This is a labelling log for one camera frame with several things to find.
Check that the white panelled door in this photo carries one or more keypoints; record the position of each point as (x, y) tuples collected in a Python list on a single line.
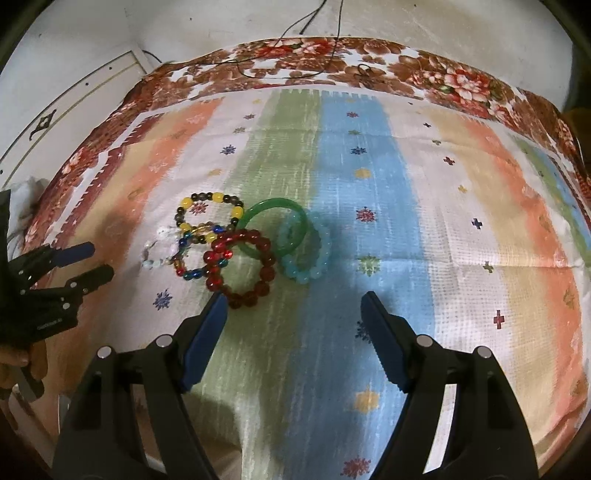
[(69, 108)]

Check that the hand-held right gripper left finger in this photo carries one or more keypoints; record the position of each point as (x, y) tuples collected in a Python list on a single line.
[(203, 346)]

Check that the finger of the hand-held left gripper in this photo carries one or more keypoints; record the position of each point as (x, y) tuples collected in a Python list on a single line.
[(94, 277), (79, 252)]

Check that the person's left hand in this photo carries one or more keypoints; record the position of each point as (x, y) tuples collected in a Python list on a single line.
[(28, 362)]

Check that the brown floral blanket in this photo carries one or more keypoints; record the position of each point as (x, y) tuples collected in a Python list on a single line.
[(415, 64)]

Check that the striped pastel cloth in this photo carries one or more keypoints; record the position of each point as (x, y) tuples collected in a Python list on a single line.
[(369, 184)]

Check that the green jade bangle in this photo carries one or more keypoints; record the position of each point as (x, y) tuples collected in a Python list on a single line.
[(272, 202)]

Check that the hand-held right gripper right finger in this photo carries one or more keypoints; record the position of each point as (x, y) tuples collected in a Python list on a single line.
[(384, 344)]

